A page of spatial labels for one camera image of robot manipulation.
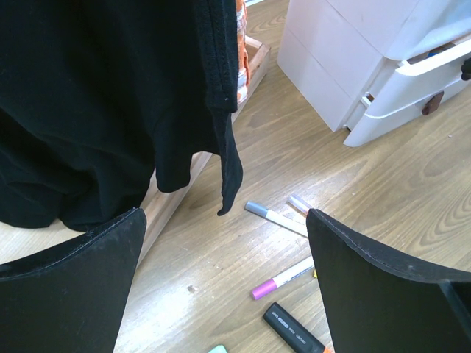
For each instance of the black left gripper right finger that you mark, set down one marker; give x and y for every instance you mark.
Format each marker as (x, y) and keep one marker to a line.
(379, 299)

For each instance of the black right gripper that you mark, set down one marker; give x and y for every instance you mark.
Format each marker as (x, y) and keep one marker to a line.
(466, 70)

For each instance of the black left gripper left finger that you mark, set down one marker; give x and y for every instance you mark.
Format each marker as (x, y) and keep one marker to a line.
(71, 297)

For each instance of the brown bottom drawer pull tab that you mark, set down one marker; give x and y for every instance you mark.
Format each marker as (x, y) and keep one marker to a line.
(433, 103)

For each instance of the blue grey glue stick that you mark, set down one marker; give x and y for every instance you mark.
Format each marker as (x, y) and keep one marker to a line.
(431, 53)

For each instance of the white three-drawer organizer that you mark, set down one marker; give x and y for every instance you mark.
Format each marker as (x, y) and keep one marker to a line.
(349, 60)

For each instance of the white marker pink cap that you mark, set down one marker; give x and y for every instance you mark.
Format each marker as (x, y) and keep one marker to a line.
(282, 278)

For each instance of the black orange highlighter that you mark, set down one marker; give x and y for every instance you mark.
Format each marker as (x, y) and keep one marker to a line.
(292, 331)

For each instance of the white marker grey cap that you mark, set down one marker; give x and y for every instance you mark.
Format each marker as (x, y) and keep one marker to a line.
(277, 218)

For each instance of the red transparent pen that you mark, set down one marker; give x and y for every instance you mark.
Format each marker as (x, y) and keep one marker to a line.
(299, 204)

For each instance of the green transparent highlighter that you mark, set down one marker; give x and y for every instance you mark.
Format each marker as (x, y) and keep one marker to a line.
(218, 349)

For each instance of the black garment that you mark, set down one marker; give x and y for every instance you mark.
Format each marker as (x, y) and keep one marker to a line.
(98, 97)

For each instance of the orange tie-dye garment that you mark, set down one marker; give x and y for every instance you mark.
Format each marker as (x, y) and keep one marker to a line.
(243, 60)

